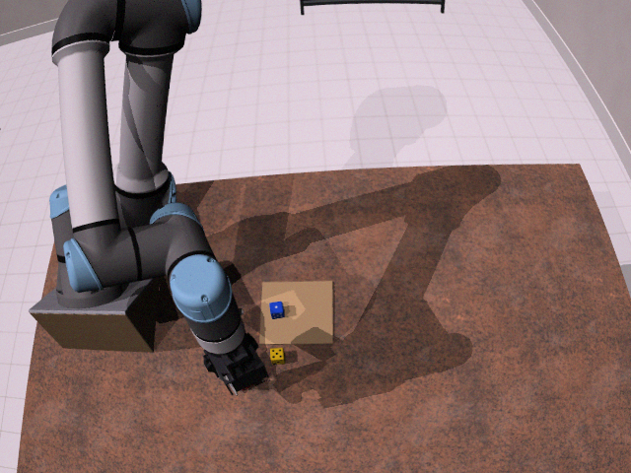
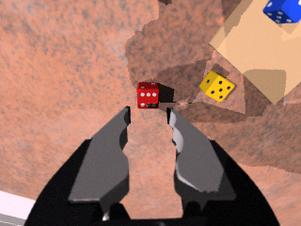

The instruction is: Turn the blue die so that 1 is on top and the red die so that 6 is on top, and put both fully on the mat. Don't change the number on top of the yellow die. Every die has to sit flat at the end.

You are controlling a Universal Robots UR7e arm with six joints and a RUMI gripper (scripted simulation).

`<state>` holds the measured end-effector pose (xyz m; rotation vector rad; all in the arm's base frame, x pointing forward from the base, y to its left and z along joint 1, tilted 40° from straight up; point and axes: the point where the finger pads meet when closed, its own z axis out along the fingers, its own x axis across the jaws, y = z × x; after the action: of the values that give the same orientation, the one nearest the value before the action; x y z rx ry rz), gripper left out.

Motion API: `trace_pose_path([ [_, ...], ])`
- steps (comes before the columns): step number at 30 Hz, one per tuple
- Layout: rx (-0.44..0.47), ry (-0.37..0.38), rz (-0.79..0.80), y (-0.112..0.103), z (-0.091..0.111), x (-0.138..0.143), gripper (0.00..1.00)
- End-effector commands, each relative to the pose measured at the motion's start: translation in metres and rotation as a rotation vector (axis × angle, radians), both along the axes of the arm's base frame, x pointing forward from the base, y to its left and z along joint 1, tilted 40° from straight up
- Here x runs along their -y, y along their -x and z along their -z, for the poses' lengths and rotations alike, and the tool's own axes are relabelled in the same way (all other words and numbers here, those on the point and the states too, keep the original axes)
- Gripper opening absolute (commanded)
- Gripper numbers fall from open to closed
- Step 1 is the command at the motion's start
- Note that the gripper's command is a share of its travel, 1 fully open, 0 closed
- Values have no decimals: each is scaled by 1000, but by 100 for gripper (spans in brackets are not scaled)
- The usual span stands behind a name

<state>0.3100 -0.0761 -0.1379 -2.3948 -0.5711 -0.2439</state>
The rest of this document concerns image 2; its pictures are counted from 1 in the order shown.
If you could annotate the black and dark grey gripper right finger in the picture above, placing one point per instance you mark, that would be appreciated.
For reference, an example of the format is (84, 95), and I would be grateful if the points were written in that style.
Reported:
(206, 174)

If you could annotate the yellow die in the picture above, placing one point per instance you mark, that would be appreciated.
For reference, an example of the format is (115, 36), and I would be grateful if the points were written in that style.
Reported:
(216, 86)

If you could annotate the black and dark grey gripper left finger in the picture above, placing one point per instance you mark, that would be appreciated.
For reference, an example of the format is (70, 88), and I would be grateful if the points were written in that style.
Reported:
(95, 176)

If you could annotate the red die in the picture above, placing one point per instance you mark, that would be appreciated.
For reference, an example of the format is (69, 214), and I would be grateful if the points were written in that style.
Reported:
(148, 95)

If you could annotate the beige flat mat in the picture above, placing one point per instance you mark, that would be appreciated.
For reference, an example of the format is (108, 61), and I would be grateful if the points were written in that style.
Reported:
(267, 54)

